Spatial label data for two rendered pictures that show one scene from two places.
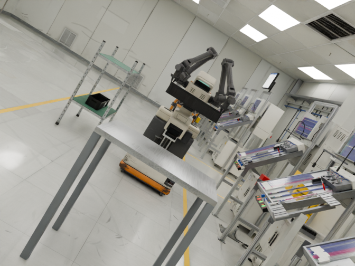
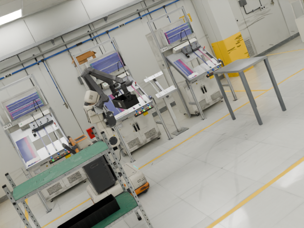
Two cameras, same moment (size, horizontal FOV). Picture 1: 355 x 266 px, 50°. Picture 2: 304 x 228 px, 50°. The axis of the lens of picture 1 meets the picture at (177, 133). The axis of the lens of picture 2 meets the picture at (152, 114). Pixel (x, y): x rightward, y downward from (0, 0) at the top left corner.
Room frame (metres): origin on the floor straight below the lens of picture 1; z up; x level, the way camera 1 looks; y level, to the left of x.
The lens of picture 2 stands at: (4.44, 4.00, 1.65)
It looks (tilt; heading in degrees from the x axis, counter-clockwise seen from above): 12 degrees down; 256
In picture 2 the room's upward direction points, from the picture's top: 25 degrees counter-clockwise
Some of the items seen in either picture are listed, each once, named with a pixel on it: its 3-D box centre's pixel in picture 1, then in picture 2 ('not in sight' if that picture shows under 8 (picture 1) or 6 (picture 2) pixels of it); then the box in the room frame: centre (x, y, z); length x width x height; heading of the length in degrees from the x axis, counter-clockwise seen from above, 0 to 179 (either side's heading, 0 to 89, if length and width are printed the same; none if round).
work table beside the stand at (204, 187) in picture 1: (125, 215); (248, 90); (2.03, 0.00, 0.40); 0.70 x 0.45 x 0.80; 90
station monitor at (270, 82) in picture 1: (271, 82); not in sight; (8.17, -1.12, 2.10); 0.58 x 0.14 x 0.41; 4
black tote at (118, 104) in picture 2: (193, 102); (124, 101); (3.70, 0.03, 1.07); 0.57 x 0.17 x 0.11; 93
